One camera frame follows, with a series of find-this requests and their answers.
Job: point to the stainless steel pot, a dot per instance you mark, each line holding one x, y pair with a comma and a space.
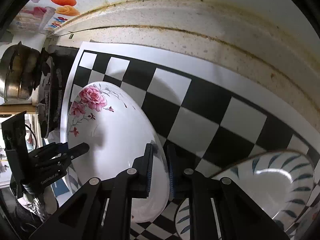
19, 72

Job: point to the white plate pink flowers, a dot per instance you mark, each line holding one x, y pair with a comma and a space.
117, 132

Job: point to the black gas stove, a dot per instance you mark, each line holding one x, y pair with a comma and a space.
56, 68

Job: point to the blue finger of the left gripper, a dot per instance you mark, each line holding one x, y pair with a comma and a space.
78, 150

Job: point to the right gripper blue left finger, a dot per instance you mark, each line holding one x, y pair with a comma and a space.
142, 178

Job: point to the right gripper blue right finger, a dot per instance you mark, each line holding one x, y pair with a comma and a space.
172, 172

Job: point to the colourful wall sticker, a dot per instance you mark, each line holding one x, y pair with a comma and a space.
44, 16

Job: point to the black white checkered mat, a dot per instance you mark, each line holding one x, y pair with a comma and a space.
213, 116

